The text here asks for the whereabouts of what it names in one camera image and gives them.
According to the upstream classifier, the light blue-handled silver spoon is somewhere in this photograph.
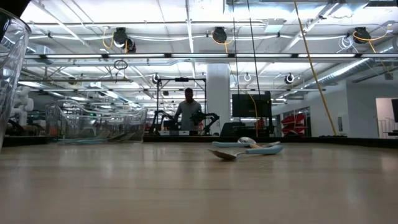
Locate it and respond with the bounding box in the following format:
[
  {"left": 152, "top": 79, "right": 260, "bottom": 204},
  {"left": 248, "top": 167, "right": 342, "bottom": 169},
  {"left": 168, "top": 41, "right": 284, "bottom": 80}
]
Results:
[
  {"left": 211, "top": 141, "right": 281, "bottom": 149},
  {"left": 207, "top": 144, "right": 285, "bottom": 161}
]

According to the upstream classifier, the clear plastic tray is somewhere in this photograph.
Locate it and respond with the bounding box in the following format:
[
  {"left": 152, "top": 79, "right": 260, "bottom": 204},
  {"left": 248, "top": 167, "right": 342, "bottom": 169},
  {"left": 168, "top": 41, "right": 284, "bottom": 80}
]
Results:
[
  {"left": 45, "top": 98, "right": 149, "bottom": 144},
  {"left": 0, "top": 7, "right": 32, "bottom": 151}
]

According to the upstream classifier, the person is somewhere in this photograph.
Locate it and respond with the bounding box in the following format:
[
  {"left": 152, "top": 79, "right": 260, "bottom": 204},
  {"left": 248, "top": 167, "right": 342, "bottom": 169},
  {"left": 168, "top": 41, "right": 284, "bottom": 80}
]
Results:
[{"left": 173, "top": 87, "right": 203, "bottom": 131}]

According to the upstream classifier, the white column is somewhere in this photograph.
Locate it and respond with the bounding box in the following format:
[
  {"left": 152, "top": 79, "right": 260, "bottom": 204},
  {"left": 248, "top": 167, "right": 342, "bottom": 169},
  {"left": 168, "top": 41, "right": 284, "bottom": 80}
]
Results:
[{"left": 206, "top": 63, "right": 231, "bottom": 135}]

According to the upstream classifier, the black desk equipment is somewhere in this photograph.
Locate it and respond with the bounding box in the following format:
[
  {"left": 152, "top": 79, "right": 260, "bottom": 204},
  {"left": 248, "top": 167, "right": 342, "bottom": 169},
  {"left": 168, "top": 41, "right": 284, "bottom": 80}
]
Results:
[{"left": 220, "top": 121, "right": 274, "bottom": 138}]

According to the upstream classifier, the black monitor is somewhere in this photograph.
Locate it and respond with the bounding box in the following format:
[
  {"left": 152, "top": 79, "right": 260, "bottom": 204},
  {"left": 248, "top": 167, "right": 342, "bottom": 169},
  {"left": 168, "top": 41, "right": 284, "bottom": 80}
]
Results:
[{"left": 231, "top": 93, "right": 274, "bottom": 119}]

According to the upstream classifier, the red rack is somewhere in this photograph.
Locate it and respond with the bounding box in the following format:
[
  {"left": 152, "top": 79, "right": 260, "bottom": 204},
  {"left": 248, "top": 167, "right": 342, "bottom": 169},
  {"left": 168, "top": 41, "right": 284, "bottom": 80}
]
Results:
[{"left": 280, "top": 113, "right": 307, "bottom": 136}]

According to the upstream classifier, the black background workstation frame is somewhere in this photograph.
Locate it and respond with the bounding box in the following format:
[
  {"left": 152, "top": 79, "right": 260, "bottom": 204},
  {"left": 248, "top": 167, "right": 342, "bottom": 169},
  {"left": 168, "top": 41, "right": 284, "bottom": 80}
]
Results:
[{"left": 156, "top": 77, "right": 208, "bottom": 135}]

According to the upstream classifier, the yellow hanging cable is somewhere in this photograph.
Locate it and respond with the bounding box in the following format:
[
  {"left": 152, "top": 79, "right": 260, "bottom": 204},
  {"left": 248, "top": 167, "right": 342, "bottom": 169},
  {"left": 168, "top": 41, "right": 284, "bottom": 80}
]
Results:
[{"left": 293, "top": 0, "right": 339, "bottom": 137}]

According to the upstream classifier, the black aluminium table frame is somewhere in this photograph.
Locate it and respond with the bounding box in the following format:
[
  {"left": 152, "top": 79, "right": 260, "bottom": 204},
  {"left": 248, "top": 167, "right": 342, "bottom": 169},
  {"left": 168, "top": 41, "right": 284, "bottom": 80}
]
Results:
[{"left": 0, "top": 133, "right": 398, "bottom": 149}]

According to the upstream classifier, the silver ventilation duct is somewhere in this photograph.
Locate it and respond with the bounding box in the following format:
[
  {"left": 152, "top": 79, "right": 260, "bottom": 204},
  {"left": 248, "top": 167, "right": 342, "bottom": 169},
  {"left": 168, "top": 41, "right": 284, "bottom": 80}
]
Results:
[{"left": 303, "top": 57, "right": 377, "bottom": 90}]

